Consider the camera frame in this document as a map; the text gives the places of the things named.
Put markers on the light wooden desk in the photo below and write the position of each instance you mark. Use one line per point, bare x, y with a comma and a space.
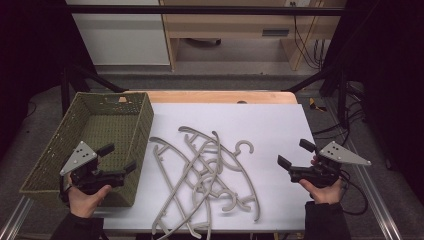
230, 25

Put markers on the person's left hand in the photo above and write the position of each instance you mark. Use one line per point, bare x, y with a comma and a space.
85, 205

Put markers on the white wall socket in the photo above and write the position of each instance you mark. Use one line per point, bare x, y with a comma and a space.
300, 2

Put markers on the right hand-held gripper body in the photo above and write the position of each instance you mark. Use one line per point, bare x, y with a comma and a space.
340, 154

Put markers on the black horizontal frame bar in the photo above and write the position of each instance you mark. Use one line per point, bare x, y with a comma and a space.
200, 10

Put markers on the black metal stand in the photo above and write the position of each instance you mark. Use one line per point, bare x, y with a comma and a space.
65, 90
341, 93

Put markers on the aluminium rail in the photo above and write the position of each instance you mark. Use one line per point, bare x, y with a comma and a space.
373, 200
15, 220

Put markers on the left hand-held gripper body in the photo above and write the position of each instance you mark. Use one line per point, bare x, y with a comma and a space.
83, 156

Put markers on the yellow and black tool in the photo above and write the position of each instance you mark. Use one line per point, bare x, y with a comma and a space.
313, 104

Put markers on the person's right hand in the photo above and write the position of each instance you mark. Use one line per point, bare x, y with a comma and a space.
325, 195

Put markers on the white table sheet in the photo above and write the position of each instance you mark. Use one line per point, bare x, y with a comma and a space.
273, 126

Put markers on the white cabinet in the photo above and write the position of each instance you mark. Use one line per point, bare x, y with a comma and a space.
123, 36

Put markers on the green woven basket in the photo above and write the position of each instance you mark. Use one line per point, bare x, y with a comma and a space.
43, 185

